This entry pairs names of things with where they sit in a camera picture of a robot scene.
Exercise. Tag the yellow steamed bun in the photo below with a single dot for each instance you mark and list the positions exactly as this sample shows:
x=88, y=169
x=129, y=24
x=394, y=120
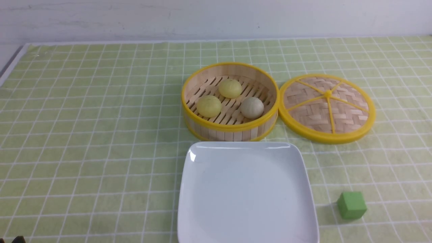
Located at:
x=209, y=106
x=230, y=88

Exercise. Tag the beige steamed bun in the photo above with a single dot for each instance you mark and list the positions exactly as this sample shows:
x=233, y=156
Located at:
x=252, y=108

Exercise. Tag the white square plate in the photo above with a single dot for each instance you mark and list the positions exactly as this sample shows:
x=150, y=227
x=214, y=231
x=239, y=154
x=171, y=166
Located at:
x=246, y=192

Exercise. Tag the yellow-rimmed bamboo steamer basket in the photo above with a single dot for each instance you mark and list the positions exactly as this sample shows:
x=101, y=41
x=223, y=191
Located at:
x=230, y=124

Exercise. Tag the woven bamboo steamer lid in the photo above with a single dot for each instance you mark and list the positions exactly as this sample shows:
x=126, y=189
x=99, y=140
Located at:
x=326, y=109

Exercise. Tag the green checkered tablecloth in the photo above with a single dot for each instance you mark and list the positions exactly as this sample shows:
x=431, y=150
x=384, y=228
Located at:
x=93, y=138

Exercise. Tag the green foam cube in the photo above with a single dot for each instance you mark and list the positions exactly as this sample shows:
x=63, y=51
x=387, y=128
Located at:
x=351, y=205

